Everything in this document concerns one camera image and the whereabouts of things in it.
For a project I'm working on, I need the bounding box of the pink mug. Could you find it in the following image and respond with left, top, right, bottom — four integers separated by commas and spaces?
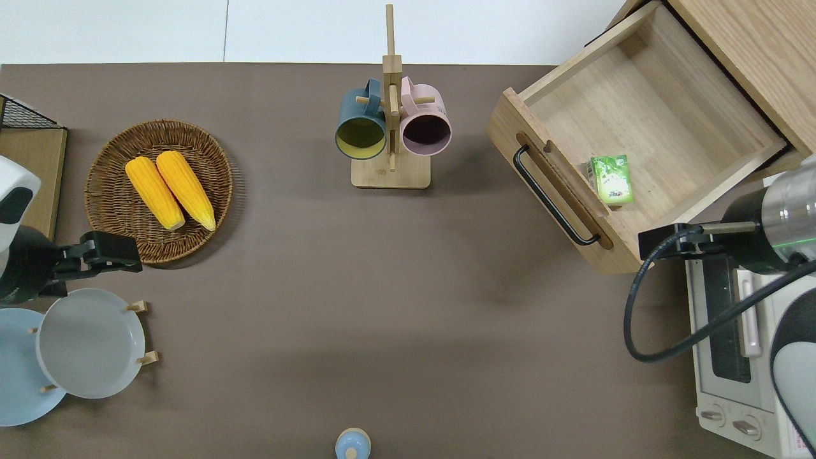
400, 76, 453, 157

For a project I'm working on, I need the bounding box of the small green carton box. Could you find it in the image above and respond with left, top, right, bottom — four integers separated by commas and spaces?
588, 154, 635, 206

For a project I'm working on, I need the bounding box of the light wooden cabinet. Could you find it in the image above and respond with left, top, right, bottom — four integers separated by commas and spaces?
606, 0, 816, 179

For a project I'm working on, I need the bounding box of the dark blue mug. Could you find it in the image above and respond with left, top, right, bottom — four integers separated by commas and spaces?
335, 78, 388, 160

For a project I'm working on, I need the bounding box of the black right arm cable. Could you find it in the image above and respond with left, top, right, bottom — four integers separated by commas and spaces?
623, 226, 816, 364

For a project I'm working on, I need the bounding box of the wooden mug rack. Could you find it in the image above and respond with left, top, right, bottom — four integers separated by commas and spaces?
351, 3, 432, 189

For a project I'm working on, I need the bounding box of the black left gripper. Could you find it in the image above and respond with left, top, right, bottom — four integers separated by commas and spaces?
54, 231, 143, 285

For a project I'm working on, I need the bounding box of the white toaster oven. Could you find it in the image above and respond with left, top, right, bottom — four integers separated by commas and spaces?
685, 172, 816, 459

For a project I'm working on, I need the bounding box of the wooden plate rack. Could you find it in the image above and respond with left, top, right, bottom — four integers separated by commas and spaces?
29, 300, 160, 393

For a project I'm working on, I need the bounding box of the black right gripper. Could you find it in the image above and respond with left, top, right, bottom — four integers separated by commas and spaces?
639, 222, 725, 261

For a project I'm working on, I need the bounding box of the small blue round button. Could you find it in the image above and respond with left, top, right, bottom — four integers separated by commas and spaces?
335, 427, 372, 459

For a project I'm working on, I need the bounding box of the wire and wood shelf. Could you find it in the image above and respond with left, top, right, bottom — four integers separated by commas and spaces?
0, 94, 68, 242

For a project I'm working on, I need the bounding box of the light blue plate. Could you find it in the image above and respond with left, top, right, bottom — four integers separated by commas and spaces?
0, 308, 68, 426

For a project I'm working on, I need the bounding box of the light wooden drawer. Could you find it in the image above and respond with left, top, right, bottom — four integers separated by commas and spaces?
486, 0, 788, 276

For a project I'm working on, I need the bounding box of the grey plate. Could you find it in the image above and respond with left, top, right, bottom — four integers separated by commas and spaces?
35, 288, 146, 400

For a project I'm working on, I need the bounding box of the black metal drawer handle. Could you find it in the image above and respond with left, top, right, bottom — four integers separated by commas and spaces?
513, 145, 601, 247

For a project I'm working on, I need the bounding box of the round brown wicker basket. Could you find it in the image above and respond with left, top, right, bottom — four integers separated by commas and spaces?
85, 119, 234, 265

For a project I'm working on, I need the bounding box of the yellow corn cob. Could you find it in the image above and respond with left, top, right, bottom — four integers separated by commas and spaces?
125, 156, 186, 231
156, 150, 217, 231

